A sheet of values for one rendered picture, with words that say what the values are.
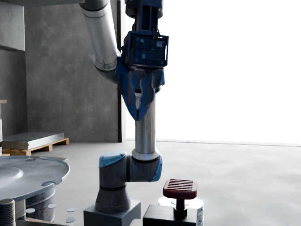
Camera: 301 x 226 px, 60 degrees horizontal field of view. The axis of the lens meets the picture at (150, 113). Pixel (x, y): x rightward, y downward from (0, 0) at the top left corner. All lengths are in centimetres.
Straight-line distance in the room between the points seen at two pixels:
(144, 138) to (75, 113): 451
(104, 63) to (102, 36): 14
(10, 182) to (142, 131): 62
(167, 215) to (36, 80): 554
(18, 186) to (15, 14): 26
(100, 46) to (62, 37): 493
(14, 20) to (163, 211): 40
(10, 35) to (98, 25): 32
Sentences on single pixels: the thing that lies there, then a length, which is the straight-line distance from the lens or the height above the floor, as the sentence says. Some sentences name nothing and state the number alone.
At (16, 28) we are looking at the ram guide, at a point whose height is 102.
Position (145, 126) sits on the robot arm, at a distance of 100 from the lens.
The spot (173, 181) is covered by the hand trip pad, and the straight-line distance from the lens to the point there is 51.
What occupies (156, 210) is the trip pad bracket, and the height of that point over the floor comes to 71.
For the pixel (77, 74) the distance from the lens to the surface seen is 546.
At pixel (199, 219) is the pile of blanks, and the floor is 16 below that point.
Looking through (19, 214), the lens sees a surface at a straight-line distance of 55.
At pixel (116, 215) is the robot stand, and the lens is 111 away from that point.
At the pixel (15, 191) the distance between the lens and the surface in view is 45.
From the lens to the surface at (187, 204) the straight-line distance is 175.
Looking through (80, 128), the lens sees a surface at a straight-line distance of 547.
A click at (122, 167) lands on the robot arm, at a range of 108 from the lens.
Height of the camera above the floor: 92
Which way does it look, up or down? 4 degrees down
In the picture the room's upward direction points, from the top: straight up
